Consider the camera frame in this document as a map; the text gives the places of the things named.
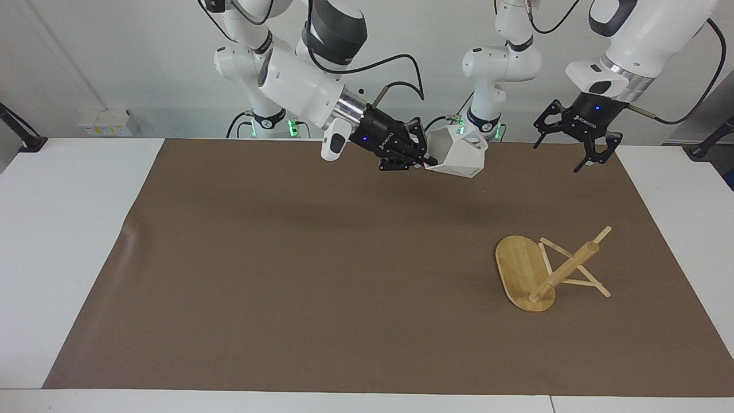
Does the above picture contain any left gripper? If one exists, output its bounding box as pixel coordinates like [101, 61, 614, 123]
[533, 91, 626, 174]

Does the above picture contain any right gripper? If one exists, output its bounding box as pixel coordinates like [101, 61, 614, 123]
[357, 107, 432, 172]

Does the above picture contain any white faceted cup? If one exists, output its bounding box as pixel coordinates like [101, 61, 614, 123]
[423, 124, 489, 179]

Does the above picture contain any wooden cup rack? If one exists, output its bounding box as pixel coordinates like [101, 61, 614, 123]
[495, 225, 613, 313]

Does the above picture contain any black stand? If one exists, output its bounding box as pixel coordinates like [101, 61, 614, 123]
[0, 102, 48, 153]
[688, 115, 734, 159]

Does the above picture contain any white wall socket box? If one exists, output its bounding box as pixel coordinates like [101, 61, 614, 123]
[79, 108, 133, 138]

